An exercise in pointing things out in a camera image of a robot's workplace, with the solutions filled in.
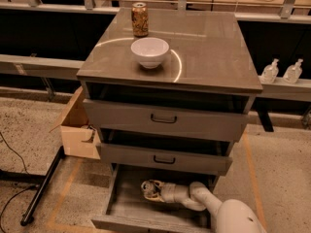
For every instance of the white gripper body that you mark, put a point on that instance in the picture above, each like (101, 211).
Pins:
(167, 191)

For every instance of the silver 7up can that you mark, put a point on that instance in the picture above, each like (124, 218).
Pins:
(149, 188)

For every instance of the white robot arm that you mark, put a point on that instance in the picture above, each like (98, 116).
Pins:
(232, 216)

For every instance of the grey bottom drawer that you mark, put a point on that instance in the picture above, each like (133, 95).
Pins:
(127, 211)

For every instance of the grey drawer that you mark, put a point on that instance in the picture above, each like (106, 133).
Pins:
(165, 159)
(149, 119)
(127, 211)

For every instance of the grey middle drawer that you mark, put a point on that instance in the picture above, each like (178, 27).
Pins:
(165, 159)

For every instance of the grey drawer cabinet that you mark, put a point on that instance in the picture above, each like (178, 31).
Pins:
(208, 68)

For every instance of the grey top drawer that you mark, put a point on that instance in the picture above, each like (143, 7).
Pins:
(149, 119)

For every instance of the brown patterned drink can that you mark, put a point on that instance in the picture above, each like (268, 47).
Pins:
(140, 19)

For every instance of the cardboard box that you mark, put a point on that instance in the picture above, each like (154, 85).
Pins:
(78, 137)

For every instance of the black metal floor bar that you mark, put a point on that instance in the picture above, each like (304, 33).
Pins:
(27, 217)

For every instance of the white ceramic bowl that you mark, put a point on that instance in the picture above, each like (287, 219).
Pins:
(149, 52)

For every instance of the clear sanitizer bottle left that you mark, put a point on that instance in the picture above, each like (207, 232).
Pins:
(270, 72)

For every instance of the clear sanitizer bottle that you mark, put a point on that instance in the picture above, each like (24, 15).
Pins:
(293, 72)
(270, 72)

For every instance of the clear sanitizer bottle right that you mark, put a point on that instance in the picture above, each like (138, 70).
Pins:
(293, 72)

